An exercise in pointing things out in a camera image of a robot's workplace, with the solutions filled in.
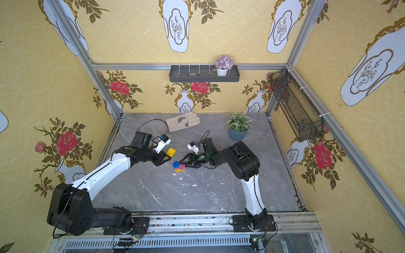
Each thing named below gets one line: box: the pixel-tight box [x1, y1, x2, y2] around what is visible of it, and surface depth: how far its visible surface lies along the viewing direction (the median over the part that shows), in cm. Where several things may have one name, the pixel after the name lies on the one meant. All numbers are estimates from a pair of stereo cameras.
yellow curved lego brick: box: [166, 147, 177, 158], surface depth 85 cm
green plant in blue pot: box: [226, 108, 253, 142], surface depth 100 cm
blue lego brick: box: [172, 160, 180, 169], surface depth 88 cm
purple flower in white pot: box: [215, 54, 235, 77], surface depth 85 cm
